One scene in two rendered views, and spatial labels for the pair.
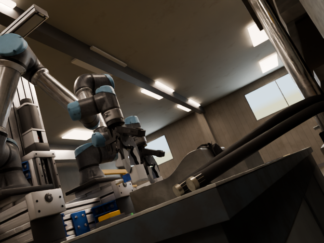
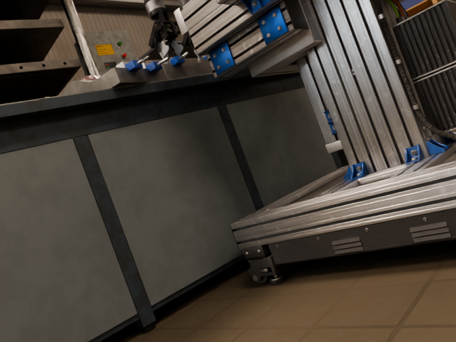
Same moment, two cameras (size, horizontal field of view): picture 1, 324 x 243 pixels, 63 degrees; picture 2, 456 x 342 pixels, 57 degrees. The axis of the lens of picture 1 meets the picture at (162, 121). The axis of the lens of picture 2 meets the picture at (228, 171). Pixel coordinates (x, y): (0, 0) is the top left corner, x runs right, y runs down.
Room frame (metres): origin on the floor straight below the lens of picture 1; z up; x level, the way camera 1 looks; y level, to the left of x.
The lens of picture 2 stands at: (2.87, 0.81, 0.39)
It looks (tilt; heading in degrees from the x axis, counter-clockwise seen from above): 1 degrees up; 201
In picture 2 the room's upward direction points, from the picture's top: 21 degrees counter-clockwise
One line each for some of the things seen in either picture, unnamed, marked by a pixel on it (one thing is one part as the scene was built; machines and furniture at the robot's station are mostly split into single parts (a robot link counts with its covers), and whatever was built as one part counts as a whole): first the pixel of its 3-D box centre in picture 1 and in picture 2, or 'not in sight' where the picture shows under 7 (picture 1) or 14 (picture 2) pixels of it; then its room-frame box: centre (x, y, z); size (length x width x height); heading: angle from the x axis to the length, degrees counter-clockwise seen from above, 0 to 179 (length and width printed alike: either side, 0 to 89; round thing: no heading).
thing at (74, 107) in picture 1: (84, 110); not in sight; (0.98, 0.28, 1.25); 0.11 x 0.11 x 0.08; 10
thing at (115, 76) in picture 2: not in sight; (97, 96); (1.48, -0.14, 0.86); 0.50 x 0.26 x 0.11; 79
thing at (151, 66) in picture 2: not in sight; (156, 66); (1.47, 0.14, 0.86); 0.13 x 0.05 x 0.05; 79
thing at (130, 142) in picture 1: (118, 137); not in sight; (0.98, 0.18, 1.09); 0.09 x 0.08 x 0.12; 62
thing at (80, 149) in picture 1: (87, 155); not in sight; (1.50, 0.48, 1.20); 0.13 x 0.12 x 0.14; 130
